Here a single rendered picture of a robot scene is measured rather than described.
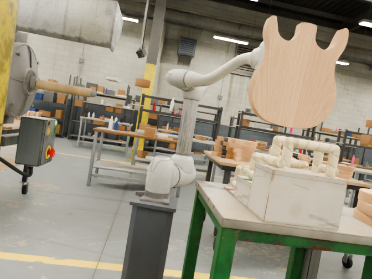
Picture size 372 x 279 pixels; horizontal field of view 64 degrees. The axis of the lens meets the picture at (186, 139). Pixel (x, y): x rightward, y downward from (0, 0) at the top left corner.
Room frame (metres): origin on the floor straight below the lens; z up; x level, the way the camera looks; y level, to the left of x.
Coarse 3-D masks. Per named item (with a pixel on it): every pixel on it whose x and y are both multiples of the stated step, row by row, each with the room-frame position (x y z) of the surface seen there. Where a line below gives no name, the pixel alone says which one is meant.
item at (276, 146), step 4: (276, 140) 1.04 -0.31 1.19; (272, 144) 1.05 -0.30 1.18; (276, 144) 1.04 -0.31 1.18; (280, 144) 1.04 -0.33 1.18; (272, 148) 1.05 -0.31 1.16; (276, 148) 1.04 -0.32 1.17; (280, 148) 1.04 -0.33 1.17; (272, 152) 1.04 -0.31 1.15; (276, 152) 1.04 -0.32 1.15; (276, 156) 1.04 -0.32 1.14; (268, 164) 1.05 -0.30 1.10
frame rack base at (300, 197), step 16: (256, 176) 1.05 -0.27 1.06; (272, 176) 0.94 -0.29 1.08; (288, 176) 0.95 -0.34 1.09; (304, 176) 0.96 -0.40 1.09; (320, 176) 0.97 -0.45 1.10; (256, 192) 1.03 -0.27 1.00; (272, 192) 0.94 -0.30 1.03; (288, 192) 0.95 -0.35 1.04; (304, 192) 0.96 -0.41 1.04; (320, 192) 0.97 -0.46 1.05; (336, 192) 0.98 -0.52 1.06; (256, 208) 1.01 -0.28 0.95; (272, 208) 0.94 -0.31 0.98; (288, 208) 0.95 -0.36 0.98; (304, 208) 0.96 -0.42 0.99; (320, 208) 0.97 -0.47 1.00; (336, 208) 0.98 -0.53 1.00; (288, 224) 0.95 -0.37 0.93; (304, 224) 0.96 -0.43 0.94; (320, 224) 0.97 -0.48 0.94; (336, 224) 0.98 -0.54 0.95
